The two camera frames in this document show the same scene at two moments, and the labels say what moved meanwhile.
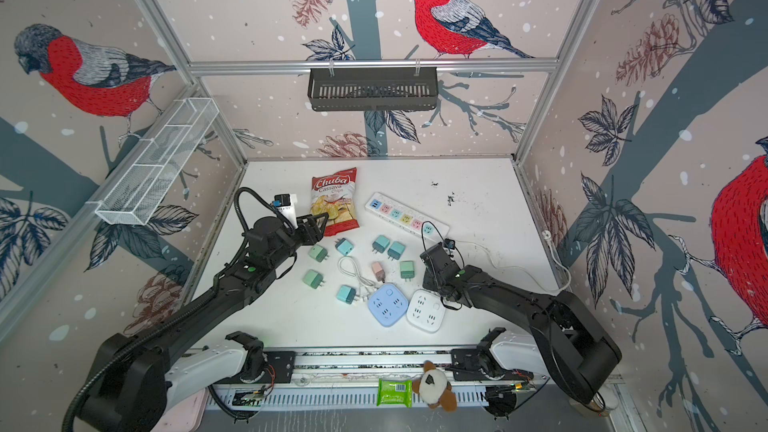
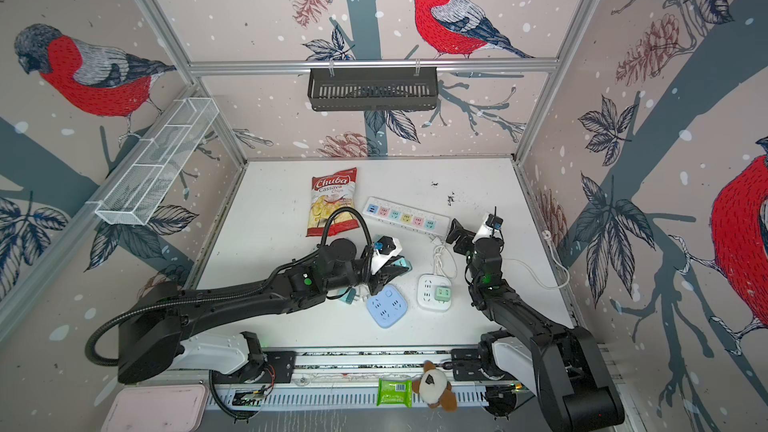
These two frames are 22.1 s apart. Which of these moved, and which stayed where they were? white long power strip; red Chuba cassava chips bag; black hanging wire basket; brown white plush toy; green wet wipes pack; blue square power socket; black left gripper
Moved: black left gripper
Stayed: white long power strip; green wet wipes pack; black hanging wire basket; brown white plush toy; red Chuba cassava chips bag; blue square power socket
